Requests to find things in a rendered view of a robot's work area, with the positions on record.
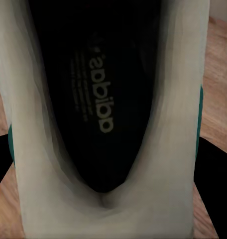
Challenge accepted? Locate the gym shoe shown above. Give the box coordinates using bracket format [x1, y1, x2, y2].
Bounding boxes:
[0, 0, 210, 239]

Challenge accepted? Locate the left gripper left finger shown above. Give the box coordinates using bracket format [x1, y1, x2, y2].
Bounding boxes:
[0, 134, 13, 182]

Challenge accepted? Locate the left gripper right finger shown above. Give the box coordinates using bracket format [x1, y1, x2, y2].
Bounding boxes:
[193, 137, 227, 239]

